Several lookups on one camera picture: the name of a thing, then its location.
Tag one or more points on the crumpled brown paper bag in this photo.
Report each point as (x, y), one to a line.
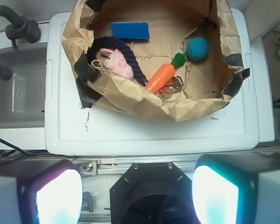
(209, 85)

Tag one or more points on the orange toy carrot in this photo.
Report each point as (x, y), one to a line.
(165, 73)

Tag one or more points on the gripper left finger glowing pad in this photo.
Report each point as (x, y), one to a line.
(40, 192)

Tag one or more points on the teal knitted ball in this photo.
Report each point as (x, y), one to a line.
(197, 49)

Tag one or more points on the dark grey faucet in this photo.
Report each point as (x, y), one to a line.
(19, 28)

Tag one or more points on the pink plush pig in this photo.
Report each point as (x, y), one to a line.
(116, 63)

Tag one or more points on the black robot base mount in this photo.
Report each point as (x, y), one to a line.
(152, 193)

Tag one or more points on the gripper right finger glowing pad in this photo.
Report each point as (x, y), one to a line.
(237, 188)

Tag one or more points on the white plastic bin lid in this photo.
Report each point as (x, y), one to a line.
(71, 129)

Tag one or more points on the dark blue rope toy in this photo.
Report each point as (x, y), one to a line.
(110, 42)

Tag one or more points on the blue sponge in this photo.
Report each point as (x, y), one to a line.
(130, 30)

